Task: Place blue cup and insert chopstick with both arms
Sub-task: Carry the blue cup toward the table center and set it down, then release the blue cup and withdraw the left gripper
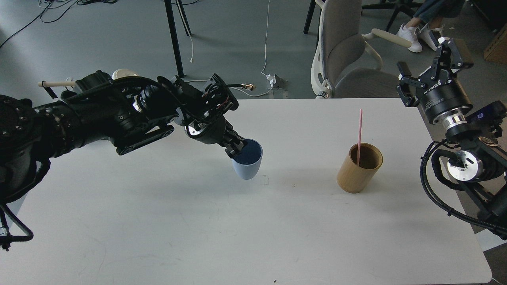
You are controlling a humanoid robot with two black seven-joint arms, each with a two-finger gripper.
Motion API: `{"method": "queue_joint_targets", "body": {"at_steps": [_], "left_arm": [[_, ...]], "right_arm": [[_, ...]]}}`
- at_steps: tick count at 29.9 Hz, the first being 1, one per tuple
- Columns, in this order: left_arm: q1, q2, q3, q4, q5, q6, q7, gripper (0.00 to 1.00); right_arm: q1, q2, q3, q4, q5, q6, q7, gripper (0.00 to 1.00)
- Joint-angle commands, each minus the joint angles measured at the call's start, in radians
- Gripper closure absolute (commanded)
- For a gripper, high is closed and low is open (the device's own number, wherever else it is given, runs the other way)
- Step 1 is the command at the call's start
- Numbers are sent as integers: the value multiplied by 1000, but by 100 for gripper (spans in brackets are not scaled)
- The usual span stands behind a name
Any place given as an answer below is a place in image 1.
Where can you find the black wire mug rack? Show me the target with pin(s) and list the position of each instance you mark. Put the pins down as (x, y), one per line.
(48, 86)

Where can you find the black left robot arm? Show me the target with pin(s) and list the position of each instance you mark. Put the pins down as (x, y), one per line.
(129, 111)

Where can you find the white sneaker right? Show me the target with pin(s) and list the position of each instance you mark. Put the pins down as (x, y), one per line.
(425, 35)

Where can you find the grey office chair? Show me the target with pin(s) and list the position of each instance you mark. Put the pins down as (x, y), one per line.
(340, 44)

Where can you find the white mug upper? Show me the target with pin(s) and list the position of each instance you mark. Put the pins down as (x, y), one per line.
(123, 72)

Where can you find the blue cup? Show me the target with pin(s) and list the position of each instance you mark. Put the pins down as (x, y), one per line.
(247, 163)

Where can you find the white sneaker left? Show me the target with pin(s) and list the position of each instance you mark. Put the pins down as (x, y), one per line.
(410, 34)

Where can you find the bamboo cylinder holder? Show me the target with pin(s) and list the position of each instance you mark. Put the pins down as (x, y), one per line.
(359, 167)

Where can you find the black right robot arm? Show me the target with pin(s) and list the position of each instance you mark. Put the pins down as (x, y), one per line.
(470, 153)

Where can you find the cardboard box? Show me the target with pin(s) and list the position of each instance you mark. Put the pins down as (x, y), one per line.
(496, 51)

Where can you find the black table leg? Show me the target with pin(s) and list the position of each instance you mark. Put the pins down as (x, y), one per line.
(173, 33)

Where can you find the white sneaker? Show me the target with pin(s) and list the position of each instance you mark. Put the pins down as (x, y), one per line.
(410, 34)
(425, 35)

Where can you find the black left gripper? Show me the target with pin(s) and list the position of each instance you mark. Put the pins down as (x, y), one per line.
(221, 132)

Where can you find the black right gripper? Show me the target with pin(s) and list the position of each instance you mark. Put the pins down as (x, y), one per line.
(444, 92)

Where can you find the pink chopstick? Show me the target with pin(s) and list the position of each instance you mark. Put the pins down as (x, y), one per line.
(359, 138)

